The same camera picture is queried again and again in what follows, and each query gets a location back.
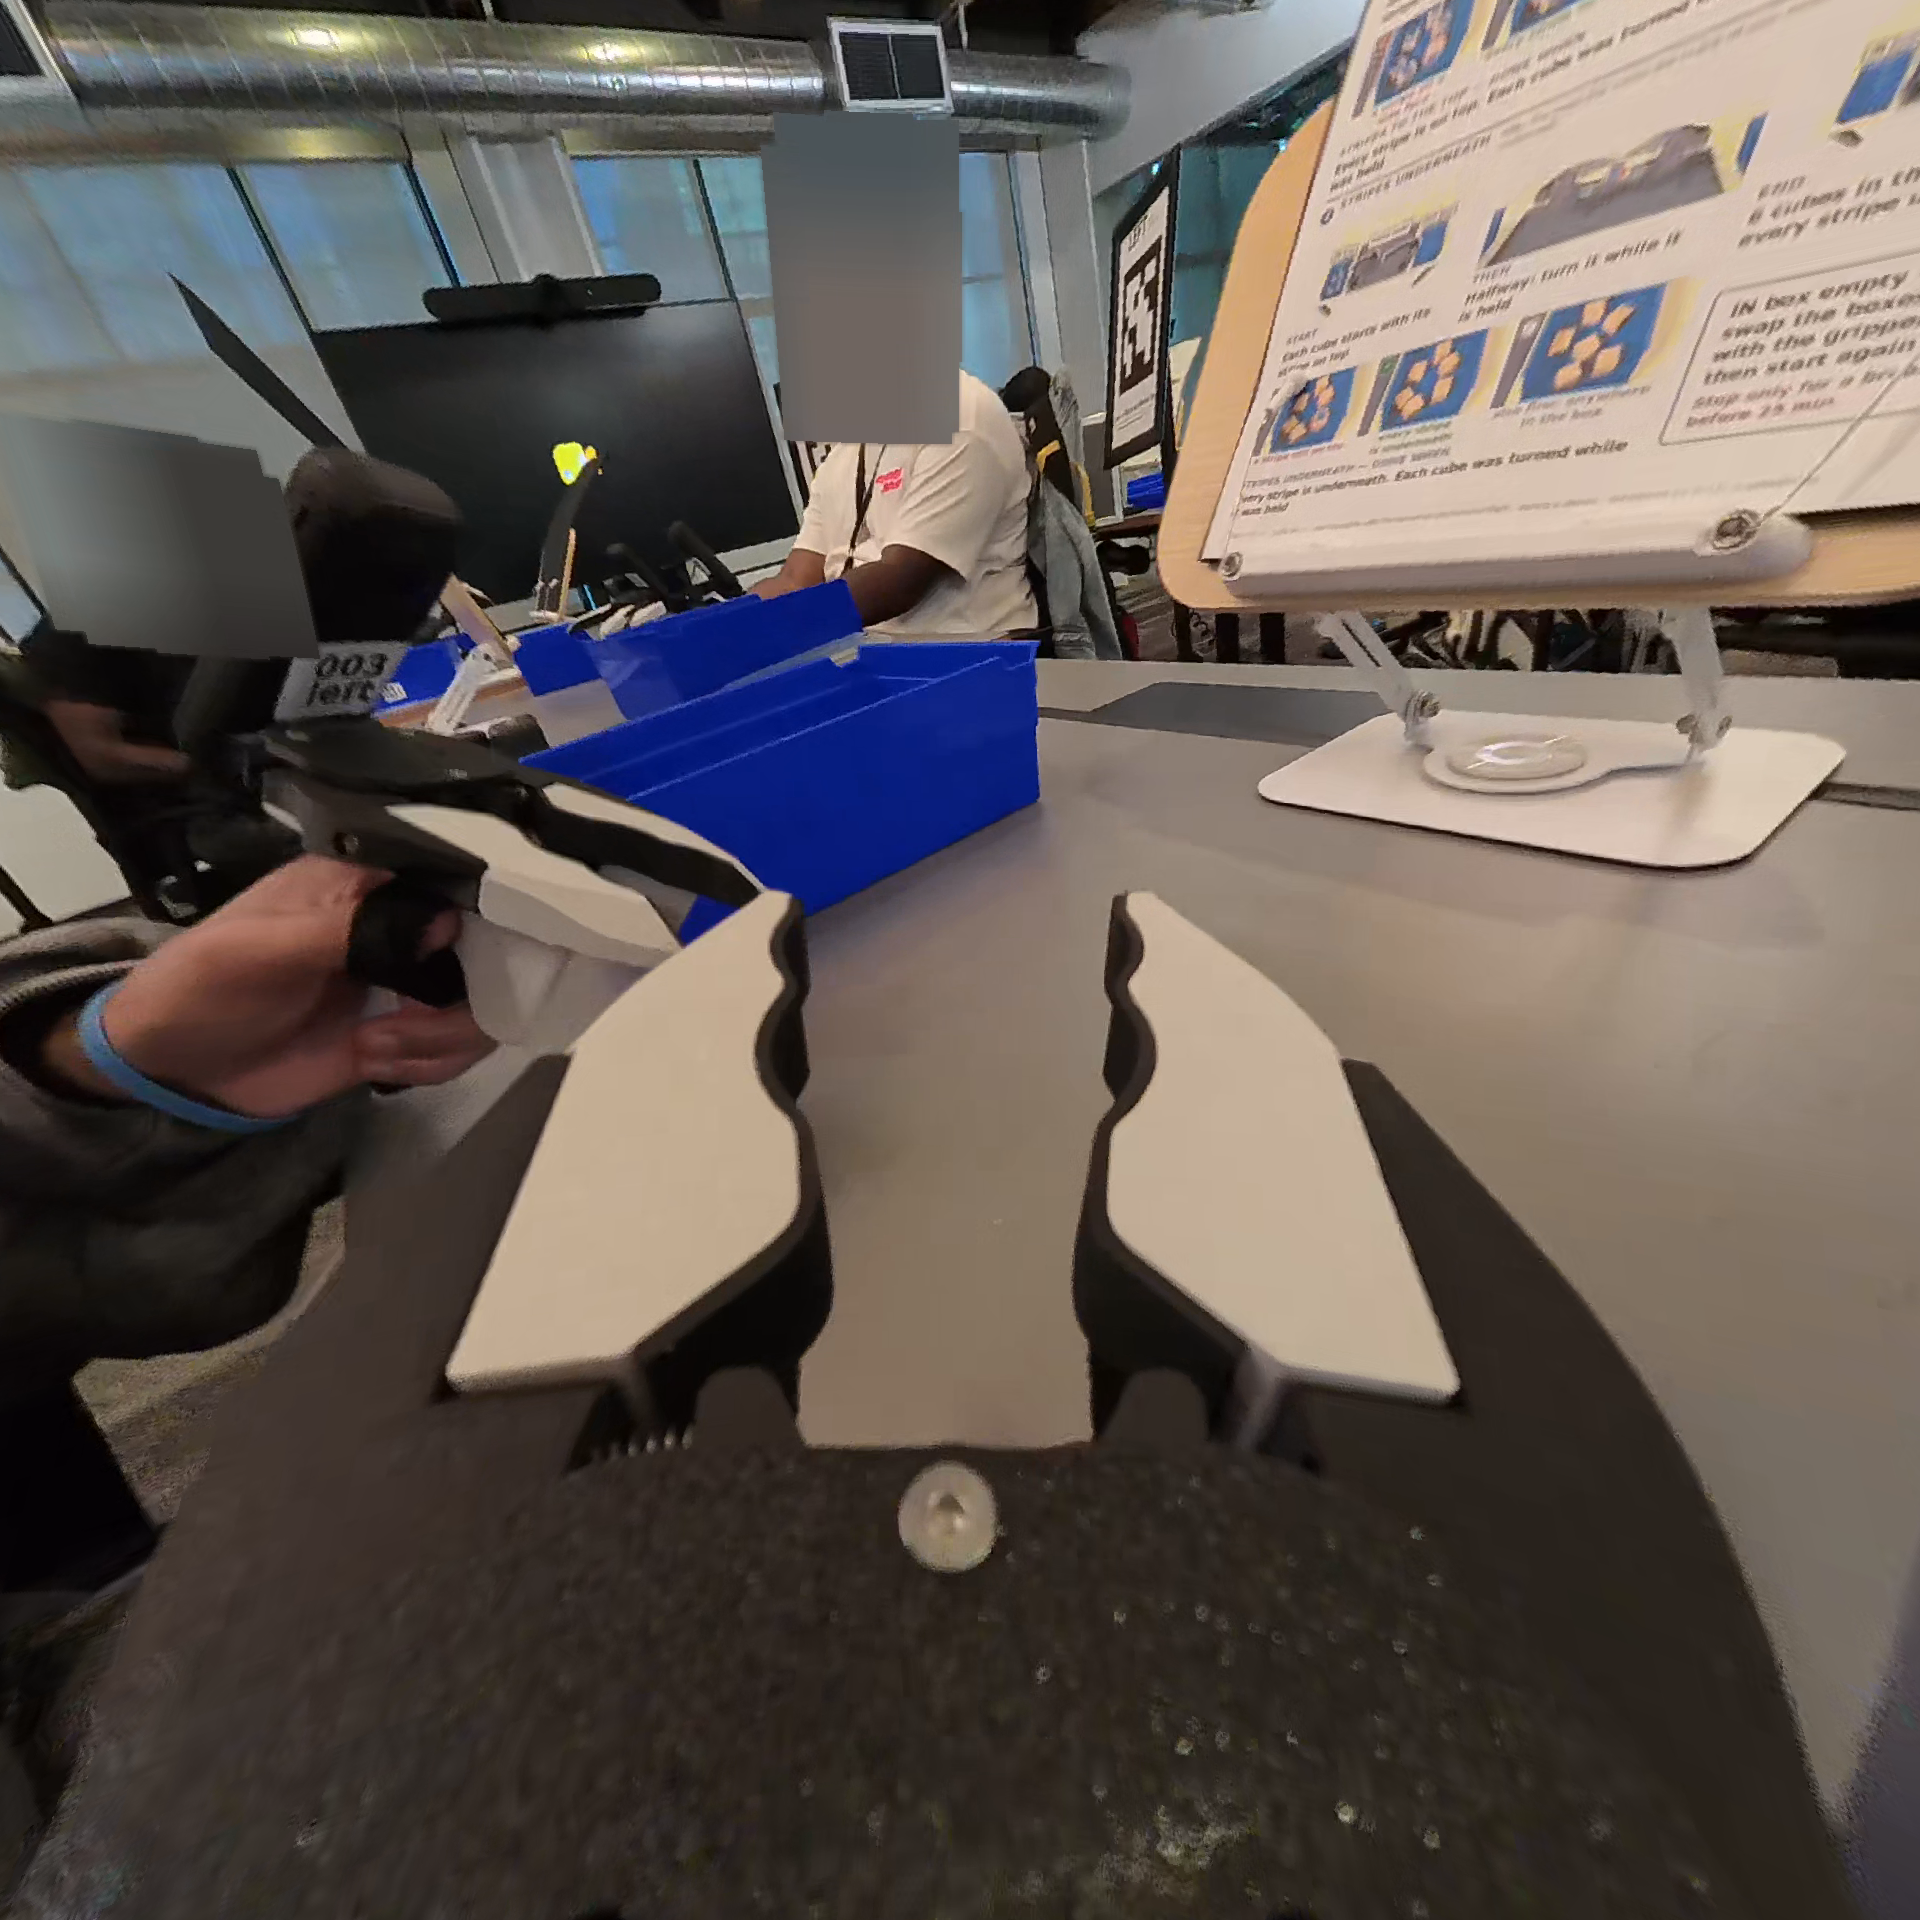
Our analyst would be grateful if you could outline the person's left forearm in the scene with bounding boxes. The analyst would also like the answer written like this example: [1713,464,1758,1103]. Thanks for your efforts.
[0,914,354,1368]

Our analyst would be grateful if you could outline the black framed marker sign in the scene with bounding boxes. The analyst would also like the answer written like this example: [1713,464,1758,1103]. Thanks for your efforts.
[1106,147,1184,472]

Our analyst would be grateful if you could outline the black webcam bar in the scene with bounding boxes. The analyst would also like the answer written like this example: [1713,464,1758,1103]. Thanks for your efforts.
[423,275,663,324]

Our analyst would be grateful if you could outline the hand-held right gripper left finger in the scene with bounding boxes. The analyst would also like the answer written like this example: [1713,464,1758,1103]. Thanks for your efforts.
[443,890,835,1450]

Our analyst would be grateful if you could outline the grey denim jacket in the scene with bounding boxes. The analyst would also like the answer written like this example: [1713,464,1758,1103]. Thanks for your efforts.
[1026,450,1128,664]

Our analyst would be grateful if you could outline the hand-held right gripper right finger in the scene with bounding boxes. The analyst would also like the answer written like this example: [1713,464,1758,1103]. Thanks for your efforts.
[1073,890,1465,1455]

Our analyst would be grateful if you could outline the silver ceiling duct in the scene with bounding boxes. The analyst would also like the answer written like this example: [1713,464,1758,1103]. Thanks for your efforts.
[0,0,1135,154]

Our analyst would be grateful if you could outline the wood and white document stand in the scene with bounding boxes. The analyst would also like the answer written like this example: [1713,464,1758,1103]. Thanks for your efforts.
[1154,0,1920,868]

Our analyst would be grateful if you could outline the wooden pole with black end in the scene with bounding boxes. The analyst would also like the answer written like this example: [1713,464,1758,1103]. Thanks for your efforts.
[170,275,520,671]

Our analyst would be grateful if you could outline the large black screen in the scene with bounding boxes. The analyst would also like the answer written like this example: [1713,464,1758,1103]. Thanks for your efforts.
[312,300,804,595]

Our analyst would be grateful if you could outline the person's left hand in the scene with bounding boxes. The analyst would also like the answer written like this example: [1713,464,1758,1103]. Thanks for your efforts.
[106,863,496,1126]

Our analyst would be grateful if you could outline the person's legs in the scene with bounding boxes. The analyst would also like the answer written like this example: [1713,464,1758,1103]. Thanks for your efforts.
[0,1359,168,1601]

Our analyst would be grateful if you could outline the blue wristband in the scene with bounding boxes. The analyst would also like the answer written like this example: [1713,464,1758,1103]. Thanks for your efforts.
[75,984,302,1134]

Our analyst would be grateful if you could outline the printed instruction sheet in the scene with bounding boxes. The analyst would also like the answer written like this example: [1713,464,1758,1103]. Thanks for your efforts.
[1223,0,1920,579]

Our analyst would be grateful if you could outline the white ceiling vent box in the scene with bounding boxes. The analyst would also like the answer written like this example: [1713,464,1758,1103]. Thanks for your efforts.
[831,19,954,110]

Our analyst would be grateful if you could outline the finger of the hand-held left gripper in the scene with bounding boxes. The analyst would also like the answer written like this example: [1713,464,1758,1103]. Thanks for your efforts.
[383,780,768,921]
[479,871,699,970]

